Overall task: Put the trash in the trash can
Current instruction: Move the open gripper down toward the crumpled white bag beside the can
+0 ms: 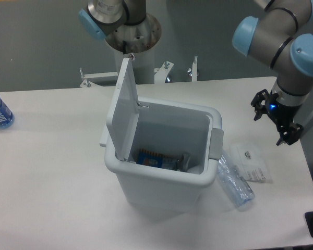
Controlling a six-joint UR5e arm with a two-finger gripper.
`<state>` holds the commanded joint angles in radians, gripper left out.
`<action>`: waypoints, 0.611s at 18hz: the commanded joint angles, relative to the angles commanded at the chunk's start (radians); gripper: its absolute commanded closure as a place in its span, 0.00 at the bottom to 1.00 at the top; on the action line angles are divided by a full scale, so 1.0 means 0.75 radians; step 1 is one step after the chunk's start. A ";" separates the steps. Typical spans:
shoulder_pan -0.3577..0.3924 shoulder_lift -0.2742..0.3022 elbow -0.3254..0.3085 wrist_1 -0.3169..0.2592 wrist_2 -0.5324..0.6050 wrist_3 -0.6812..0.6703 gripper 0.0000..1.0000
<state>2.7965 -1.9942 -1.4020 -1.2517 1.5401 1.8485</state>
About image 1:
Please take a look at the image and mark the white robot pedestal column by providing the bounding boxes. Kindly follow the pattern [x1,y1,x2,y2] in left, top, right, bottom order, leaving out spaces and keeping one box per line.
[105,14,162,84]

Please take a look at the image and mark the white middle table bracket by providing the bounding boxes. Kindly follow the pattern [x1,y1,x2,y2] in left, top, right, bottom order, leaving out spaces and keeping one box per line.
[154,61,174,84]

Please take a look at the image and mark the blue snack wrapper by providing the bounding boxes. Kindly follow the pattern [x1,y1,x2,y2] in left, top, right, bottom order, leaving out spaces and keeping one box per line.
[136,148,169,168]

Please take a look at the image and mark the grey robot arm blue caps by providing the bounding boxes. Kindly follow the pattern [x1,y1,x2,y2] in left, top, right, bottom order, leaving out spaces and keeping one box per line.
[78,1,313,145]

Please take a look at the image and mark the white left table bracket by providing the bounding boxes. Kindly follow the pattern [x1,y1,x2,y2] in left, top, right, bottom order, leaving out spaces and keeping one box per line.
[79,68,118,88]

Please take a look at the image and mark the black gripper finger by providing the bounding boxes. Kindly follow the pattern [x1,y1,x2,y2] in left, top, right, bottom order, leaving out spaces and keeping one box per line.
[276,122,304,146]
[250,89,271,121]

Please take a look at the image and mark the clear plastic bag with label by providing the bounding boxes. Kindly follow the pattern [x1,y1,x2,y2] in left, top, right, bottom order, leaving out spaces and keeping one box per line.
[230,142,273,183]

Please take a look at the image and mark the white trash can lid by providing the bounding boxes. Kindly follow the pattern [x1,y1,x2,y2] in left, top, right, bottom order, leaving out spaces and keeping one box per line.
[100,58,139,161]

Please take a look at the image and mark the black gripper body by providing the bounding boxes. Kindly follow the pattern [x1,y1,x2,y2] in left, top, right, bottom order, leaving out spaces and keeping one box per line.
[266,96,300,132]

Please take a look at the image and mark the crushed clear plastic bottle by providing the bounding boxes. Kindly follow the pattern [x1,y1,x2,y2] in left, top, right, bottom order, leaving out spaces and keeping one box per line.
[217,149,255,212]

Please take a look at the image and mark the white table bracket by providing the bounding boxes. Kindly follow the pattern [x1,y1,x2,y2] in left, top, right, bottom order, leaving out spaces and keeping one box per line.
[79,68,118,88]
[187,55,199,82]
[154,61,174,84]

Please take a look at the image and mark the silver foil wrapper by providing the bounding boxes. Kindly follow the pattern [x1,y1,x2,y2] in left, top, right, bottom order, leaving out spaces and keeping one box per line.
[161,153,190,172]

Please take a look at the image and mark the white plastic trash can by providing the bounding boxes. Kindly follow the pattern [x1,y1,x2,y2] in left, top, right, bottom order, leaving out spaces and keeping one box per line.
[104,98,224,212]

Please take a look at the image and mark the white right table bracket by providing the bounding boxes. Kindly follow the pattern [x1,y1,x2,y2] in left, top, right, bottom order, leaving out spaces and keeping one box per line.
[187,55,199,82]

